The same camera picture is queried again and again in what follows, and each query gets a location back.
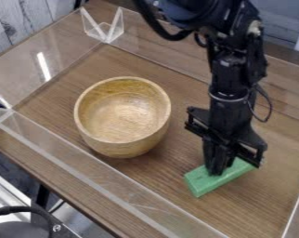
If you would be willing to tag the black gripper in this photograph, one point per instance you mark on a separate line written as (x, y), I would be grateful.
(223, 126)

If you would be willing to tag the green rectangular block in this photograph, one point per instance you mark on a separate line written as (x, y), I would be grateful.
(201, 183)

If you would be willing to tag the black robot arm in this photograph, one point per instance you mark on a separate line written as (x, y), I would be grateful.
(226, 28)

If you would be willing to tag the brown wooden bowl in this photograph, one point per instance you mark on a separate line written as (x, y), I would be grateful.
(121, 115)

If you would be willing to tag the black metal table leg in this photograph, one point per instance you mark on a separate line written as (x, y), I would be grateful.
(42, 196)

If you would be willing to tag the clear acrylic enclosure wall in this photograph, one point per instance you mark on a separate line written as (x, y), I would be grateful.
(135, 196)

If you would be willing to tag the clear acrylic corner bracket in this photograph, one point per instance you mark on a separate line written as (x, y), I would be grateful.
(103, 32)

